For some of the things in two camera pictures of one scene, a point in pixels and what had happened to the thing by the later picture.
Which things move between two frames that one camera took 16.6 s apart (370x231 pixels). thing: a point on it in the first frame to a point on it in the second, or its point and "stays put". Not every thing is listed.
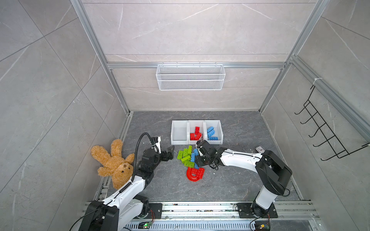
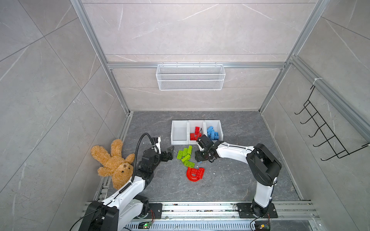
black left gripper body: x=164 y=157 stays put
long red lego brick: x=197 y=130 stays put
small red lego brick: x=192 y=137 stays put
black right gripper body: x=202 y=160 to x=202 y=155
